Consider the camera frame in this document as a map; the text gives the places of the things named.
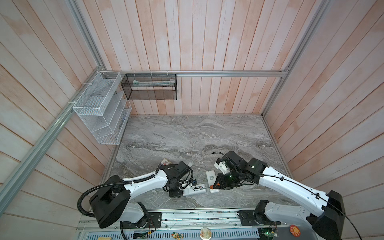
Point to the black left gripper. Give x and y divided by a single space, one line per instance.
178 194

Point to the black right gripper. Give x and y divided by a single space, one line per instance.
221 183

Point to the orange black screwdriver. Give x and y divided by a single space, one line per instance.
210 187

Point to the white slim remote control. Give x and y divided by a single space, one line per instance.
195 192

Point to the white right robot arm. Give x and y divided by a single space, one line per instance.
323 212

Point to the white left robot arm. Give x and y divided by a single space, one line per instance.
111 202

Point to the playing card box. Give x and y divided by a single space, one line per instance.
165 162

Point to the small colourful charm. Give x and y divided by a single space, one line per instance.
177 236

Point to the round gold white badge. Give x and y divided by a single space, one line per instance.
205 233

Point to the red round sticker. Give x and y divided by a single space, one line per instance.
295 231

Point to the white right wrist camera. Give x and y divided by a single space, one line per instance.
222 167

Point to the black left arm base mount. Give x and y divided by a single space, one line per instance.
153 220

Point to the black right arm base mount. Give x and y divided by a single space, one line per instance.
254 218

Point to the white wire mesh shelf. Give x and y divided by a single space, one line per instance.
103 108

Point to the black wire mesh basket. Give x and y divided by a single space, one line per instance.
150 87

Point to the aluminium frame rail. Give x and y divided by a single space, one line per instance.
230 73

